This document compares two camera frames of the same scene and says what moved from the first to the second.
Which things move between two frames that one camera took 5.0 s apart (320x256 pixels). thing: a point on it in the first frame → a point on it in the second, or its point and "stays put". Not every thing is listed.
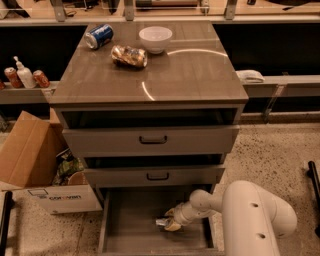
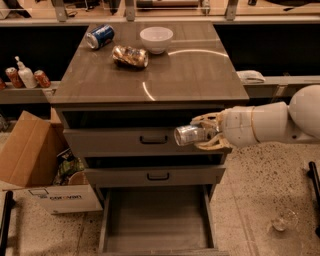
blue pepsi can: x=99 y=36 stays put
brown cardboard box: x=28 y=155 stays put
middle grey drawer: x=205 y=176 stays put
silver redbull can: x=161 y=222 → x=189 y=134
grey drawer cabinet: x=148 y=106 stays put
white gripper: x=181 y=215 → x=237 y=126
